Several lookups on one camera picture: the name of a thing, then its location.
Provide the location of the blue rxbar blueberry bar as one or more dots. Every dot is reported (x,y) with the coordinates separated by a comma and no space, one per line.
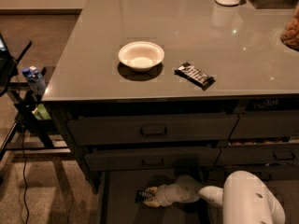
(142,195)

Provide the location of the dark wrapped snack bar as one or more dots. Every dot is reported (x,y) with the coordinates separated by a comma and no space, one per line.
(195,75)

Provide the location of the top left drawer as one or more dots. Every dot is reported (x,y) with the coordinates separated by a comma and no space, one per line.
(153,128)

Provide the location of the open bottom left drawer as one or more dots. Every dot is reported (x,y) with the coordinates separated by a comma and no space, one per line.
(118,205)

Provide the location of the blue capped plastic bottle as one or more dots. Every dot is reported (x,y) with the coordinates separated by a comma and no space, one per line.
(35,80)

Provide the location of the top right drawer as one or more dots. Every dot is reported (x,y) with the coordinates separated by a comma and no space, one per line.
(264,124)

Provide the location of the middle right drawer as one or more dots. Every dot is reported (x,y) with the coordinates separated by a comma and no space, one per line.
(258,154)

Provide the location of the white paper bowl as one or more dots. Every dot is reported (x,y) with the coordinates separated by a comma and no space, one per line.
(141,55)

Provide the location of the middle left drawer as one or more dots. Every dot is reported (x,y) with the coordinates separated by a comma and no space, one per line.
(151,158)

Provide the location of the black cart stand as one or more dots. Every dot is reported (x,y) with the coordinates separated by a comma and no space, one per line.
(27,132)

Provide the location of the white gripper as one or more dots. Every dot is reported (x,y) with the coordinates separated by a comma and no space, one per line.
(163,195)

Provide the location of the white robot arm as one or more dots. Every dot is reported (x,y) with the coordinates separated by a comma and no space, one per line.
(244,198)

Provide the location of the green packet on cart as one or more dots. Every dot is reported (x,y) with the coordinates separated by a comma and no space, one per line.
(41,113)

